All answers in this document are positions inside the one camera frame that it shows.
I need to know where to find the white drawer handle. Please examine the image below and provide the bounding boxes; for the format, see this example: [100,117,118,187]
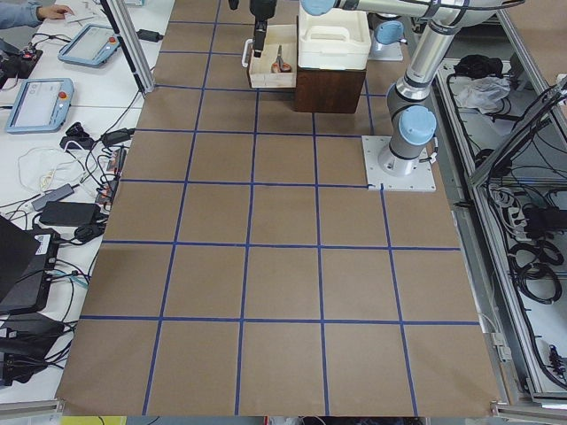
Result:
[241,39,253,68]

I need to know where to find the orange grey scissors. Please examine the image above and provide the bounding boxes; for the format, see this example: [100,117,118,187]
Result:
[271,45,292,73]

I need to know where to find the dark wooden drawer box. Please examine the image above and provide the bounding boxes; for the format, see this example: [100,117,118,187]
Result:
[246,24,366,114]

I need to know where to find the person hand at desk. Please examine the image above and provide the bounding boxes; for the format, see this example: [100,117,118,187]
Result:
[36,4,74,21]

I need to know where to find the white foam tray box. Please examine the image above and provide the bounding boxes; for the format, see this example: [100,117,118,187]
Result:
[298,5,371,70]

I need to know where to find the blue teach pendant far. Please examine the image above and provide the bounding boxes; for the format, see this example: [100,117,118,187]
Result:
[58,24,120,67]

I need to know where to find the blue teach pendant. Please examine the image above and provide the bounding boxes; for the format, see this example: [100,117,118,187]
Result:
[4,78,74,135]
[58,24,120,67]

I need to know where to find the blue teach pendant near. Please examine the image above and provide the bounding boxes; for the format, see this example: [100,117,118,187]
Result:
[4,78,74,135]

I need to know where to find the black power adapter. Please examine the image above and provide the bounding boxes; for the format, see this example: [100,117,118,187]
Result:
[39,201,101,227]

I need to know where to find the aluminium frame post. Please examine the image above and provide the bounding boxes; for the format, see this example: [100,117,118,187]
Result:
[100,0,155,96]

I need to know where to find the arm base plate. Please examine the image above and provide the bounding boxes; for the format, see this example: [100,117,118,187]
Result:
[368,39,403,62]
[361,135,436,193]

